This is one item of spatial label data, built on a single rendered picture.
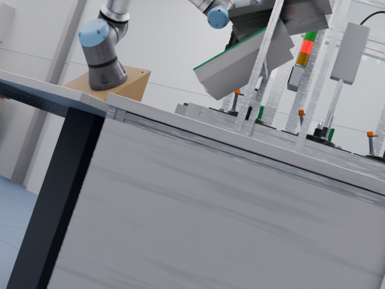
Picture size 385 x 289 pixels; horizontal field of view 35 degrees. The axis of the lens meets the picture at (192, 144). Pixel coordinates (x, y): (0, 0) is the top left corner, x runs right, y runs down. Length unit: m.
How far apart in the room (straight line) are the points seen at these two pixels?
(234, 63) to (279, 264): 0.60
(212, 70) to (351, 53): 1.61
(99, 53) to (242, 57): 0.74
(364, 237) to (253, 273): 0.26
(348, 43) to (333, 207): 1.93
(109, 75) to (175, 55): 3.83
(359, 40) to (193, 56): 2.94
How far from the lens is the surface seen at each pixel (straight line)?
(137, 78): 2.37
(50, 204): 2.36
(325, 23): 1.97
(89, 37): 2.30
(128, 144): 1.48
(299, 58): 2.41
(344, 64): 3.26
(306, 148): 2.02
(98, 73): 2.34
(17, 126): 7.57
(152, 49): 6.37
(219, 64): 1.74
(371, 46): 3.36
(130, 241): 1.48
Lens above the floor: 0.74
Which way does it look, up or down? 3 degrees up
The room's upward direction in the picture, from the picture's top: 19 degrees clockwise
